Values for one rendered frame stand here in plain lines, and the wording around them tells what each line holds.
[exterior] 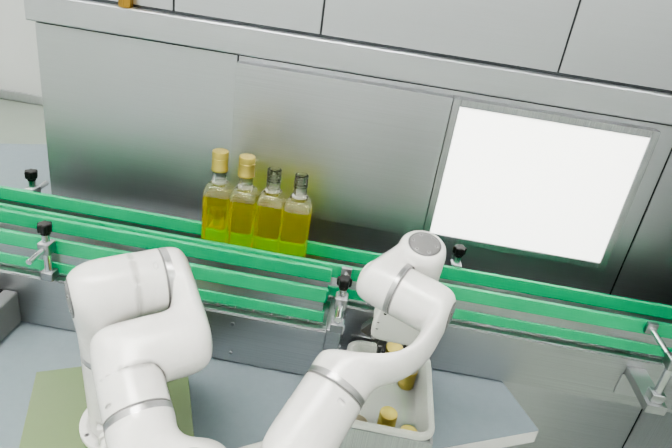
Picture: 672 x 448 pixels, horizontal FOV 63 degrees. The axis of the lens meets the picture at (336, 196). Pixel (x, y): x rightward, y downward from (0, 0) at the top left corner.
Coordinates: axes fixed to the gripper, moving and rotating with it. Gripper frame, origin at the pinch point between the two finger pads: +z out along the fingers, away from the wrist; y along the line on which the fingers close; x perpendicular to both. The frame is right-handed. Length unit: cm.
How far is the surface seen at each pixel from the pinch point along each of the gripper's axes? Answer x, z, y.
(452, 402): -3.6, 18.6, -15.1
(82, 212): -24, 4, 75
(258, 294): -8.3, 1.9, 28.1
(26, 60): -299, 140, 303
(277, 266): -15.9, 1.1, 26.2
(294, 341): -4.2, 9.5, 19.4
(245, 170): -24.7, -15.8, 35.6
